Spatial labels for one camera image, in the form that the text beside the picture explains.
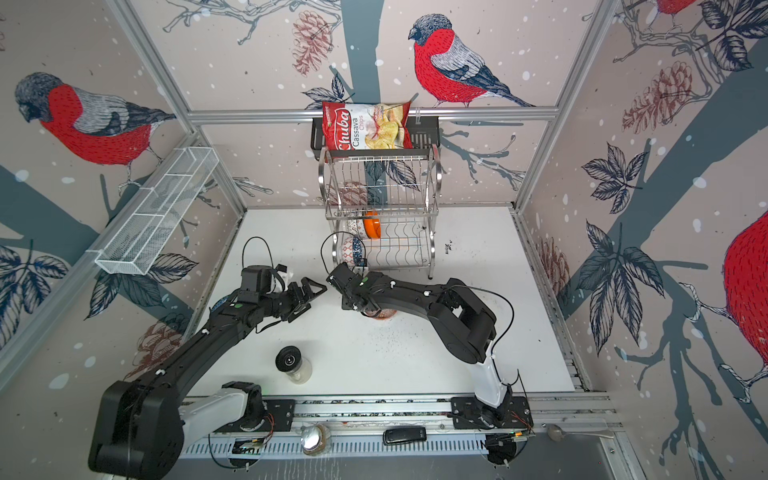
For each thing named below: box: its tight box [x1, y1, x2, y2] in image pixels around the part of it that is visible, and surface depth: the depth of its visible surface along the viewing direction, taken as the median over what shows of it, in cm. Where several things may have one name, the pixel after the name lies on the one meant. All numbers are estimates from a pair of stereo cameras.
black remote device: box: [382, 426, 427, 446], surface depth 70 cm
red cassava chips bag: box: [322, 101, 413, 153], surface depth 90 cm
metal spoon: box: [547, 424, 614, 442], surface depth 72 cm
